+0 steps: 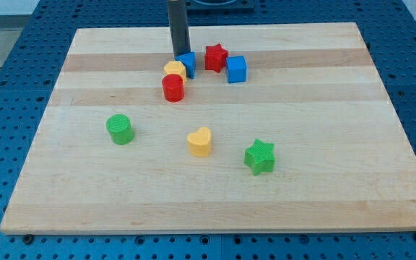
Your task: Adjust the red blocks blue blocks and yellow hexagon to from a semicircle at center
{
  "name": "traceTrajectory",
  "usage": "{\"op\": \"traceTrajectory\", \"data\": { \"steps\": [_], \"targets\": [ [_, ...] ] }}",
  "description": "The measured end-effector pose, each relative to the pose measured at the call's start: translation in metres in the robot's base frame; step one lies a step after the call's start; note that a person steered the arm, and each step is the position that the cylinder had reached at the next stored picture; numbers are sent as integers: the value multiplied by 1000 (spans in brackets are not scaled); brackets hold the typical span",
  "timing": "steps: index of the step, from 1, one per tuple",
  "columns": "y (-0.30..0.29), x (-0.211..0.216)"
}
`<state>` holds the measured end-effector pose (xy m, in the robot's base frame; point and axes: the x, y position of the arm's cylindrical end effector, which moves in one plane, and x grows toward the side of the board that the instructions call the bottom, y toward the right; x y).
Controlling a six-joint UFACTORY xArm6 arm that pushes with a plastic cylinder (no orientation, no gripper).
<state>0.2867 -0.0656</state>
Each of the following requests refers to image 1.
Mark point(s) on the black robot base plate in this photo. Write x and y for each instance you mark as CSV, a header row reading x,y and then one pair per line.
x,y
198,5

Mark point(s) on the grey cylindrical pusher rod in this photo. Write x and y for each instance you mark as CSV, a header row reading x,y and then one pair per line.
x,y
179,27

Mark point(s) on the green star block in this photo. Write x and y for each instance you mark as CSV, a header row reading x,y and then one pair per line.
x,y
259,157

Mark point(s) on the yellow heart block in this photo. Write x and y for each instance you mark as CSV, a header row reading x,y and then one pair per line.
x,y
200,142

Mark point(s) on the wooden board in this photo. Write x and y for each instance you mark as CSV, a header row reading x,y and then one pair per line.
x,y
343,162

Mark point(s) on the red cylinder block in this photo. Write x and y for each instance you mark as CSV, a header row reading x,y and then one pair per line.
x,y
173,88

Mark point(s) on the yellow hexagon block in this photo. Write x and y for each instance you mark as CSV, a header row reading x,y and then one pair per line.
x,y
176,67

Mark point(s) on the blue cube block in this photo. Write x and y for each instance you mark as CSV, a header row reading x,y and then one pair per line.
x,y
236,67

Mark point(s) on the blue triangle block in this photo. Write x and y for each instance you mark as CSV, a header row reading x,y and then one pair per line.
x,y
189,61

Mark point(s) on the red star block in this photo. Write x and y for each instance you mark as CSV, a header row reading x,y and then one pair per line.
x,y
215,57

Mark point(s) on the green cylinder block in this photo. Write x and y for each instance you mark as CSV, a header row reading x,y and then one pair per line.
x,y
120,129

